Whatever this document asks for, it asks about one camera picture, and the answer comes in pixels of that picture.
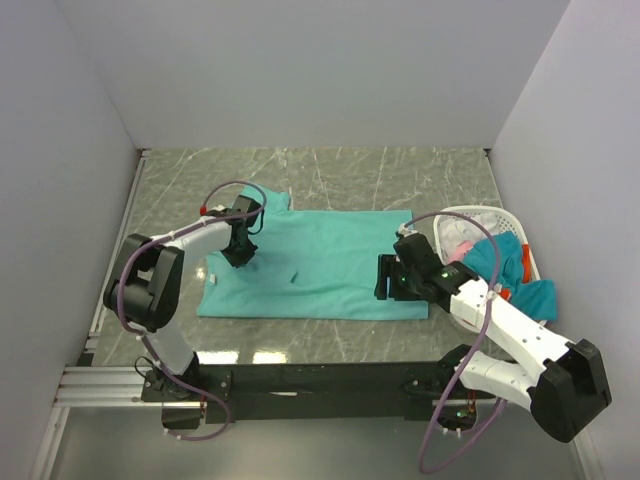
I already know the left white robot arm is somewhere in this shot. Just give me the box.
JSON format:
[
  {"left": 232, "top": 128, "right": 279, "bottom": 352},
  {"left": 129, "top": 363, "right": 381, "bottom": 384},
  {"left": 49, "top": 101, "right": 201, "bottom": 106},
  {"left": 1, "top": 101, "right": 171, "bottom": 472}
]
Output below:
[{"left": 103, "top": 195, "right": 265, "bottom": 402}]

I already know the blue t-shirt in basket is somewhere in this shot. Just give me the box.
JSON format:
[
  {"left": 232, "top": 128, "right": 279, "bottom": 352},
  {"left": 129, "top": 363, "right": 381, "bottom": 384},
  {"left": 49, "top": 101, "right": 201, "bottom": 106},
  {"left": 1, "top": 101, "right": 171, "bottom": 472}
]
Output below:
[{"left": 462, "top": 231, "right": 558, "bottom": 323}]

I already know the aluminium frame rail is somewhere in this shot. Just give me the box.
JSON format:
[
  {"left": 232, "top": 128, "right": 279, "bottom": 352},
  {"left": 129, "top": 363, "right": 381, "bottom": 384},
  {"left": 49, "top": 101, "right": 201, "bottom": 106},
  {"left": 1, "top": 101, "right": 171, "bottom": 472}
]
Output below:
[{"left": 29, "top": 147, "right": 151, "bottom": 480}]

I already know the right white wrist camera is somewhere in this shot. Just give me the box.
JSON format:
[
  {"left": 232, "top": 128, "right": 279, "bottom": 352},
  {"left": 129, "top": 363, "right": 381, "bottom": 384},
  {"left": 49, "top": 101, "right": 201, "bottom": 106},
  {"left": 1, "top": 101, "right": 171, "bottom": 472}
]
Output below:
[{"left": 396, "top": 224, "right": 417, "bottom": 239}]

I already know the turquoise t-shirt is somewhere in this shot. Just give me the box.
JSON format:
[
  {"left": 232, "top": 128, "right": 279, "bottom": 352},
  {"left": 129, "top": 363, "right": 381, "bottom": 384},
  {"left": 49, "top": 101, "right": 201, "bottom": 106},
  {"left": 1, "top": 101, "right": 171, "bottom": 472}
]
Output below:
[{"left": 196, "top": 187, "right": 428, "bottom": 321}]

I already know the white garment in basket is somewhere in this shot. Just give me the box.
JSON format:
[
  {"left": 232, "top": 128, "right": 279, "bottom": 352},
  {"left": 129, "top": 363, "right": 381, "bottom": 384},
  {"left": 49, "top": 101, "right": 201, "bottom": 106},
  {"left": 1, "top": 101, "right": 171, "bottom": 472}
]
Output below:
[{"left": 438, "top": 213, "right": 500, "bottom": 263}]

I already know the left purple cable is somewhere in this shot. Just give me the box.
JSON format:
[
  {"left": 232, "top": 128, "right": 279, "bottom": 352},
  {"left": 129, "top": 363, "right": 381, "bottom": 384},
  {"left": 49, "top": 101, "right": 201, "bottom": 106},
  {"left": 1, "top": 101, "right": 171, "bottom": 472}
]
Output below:
[{"left": 112, "top": 180, "right": 269, "bottom": 442}]

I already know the orange t-shirt in basket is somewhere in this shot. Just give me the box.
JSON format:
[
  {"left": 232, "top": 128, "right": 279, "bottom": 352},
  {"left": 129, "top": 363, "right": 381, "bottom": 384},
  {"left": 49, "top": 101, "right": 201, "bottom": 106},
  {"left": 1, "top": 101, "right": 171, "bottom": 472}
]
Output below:
[{"left": 499, "top": 243, "right": 533, "bottom": 301}]

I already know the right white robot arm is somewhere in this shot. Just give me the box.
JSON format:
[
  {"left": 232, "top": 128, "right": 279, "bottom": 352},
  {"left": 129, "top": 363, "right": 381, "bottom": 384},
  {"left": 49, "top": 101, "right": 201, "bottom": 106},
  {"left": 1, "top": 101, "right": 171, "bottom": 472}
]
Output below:
[{"left": 374, "top": 233, "right": 611, "bottom": 443}]

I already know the pink garment in basket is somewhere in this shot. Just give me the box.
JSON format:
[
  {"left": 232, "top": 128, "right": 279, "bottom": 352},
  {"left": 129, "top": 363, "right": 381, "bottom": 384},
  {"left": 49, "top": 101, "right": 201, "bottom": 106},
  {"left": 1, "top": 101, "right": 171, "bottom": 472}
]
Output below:
[{"left": 447, "top": 241, "right": 474, "bottom": 263}]

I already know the black base bar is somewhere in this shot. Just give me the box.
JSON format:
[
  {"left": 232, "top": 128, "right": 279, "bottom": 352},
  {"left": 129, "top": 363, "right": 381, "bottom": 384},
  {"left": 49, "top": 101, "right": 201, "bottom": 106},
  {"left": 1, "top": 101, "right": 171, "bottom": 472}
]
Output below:
[{"left": 140, "top": 362, "right": 496, "bottom": 431}]

